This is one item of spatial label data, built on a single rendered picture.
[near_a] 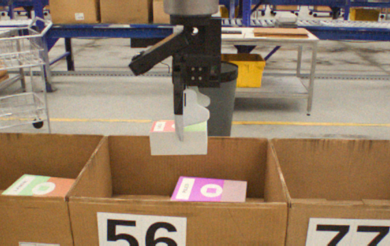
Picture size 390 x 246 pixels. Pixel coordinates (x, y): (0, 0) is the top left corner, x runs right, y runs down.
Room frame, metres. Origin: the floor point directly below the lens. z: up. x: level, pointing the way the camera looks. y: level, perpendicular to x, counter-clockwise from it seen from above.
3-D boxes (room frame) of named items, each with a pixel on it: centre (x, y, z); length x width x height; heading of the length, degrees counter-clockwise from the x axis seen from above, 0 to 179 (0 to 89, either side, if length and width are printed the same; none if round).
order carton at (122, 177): (0.76, 0.02, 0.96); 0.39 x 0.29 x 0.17; 87
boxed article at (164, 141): (0.70, 0.03, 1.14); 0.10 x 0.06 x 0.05; 87
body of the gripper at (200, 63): (0.70, 0.00, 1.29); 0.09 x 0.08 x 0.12; 87
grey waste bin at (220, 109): (3.39, -0.11, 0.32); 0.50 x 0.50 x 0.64
